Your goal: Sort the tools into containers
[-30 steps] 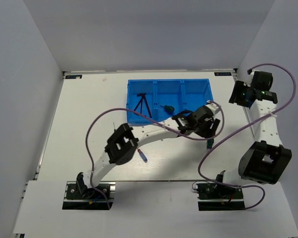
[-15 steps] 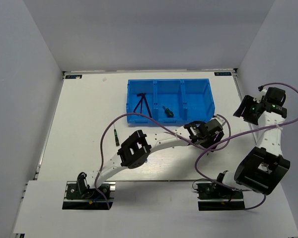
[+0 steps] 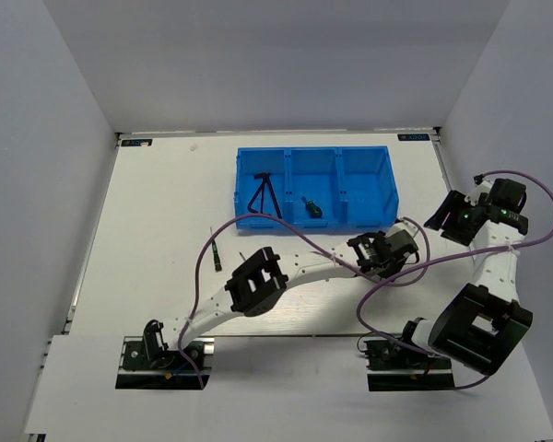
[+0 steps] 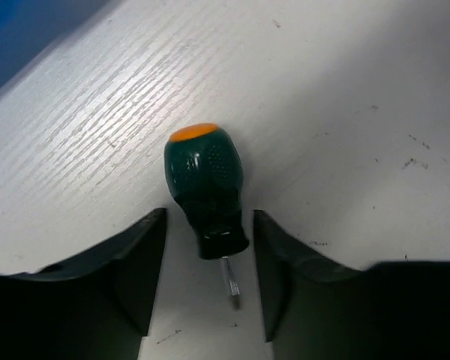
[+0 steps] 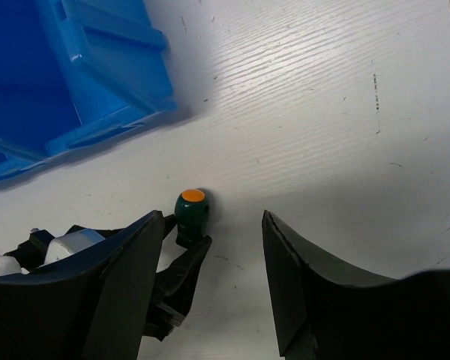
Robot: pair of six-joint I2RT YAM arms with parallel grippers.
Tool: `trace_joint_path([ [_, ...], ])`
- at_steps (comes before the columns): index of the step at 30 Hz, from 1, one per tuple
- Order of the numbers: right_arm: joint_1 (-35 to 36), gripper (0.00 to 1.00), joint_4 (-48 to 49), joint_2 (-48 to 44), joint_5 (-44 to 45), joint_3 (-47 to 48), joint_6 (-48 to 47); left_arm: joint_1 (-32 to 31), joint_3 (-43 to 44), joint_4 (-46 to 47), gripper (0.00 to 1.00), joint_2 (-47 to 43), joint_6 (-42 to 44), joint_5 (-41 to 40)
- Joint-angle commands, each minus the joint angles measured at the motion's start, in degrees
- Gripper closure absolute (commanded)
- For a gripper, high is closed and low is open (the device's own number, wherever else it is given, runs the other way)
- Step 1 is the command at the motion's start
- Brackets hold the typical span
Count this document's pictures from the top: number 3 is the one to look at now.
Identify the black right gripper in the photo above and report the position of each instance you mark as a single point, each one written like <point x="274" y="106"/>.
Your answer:
<point x="452" y="203"/>

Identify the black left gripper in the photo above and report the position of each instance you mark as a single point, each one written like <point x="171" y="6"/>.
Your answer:
<point x="391" y="271"/>

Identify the green stubby screwdriver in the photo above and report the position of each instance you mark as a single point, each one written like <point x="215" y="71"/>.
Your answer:
<point x="314" y="211"/>

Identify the medium brown hex key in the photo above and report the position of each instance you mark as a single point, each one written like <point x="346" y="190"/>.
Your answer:
<point x="257" y="203"/>

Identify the small brown hex key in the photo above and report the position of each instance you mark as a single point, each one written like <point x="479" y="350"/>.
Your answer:
<point x="259" y="177"/>

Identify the large brown hex key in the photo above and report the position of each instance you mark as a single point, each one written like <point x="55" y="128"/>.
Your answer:
<point x="273" y="196"/>

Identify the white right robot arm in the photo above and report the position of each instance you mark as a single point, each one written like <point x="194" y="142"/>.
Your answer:
<point x="485" y="321"/>

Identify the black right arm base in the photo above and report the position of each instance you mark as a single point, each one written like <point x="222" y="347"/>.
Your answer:
<point x="391" y="368"/>

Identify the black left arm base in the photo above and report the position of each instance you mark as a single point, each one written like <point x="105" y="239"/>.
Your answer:
<point x="170" y="372"/>

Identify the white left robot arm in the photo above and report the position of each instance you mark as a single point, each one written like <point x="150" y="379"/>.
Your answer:
<point x="258" y="283"/>

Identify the right corner label sticker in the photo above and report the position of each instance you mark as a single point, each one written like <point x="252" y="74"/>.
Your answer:
<point x="413" y="137"/>

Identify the corner label sticker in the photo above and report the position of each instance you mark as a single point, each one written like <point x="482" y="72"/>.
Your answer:
<point x="413" y="137"/>
<point x="136" y="142"/>

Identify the blue three-compartment plastic bin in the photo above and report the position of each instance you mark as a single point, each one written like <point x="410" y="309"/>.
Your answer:
<point x="354" y="185"/>

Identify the black green precision screwdriver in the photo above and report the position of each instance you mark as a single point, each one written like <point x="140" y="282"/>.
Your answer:
<point x="216" y="257"/>

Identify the left corner label sticker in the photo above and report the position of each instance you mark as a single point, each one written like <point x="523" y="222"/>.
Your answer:
<point x="136" y="142"/>

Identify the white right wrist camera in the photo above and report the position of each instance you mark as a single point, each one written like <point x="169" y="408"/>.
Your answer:
<point x="480" y="192"/>

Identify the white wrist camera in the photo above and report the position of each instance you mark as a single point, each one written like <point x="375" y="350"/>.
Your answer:
<point x="480" y="192"/>
<point x="403" y="225"/>

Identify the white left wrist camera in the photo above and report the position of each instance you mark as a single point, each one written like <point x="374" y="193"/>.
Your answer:
<point x="403" y="225"/>

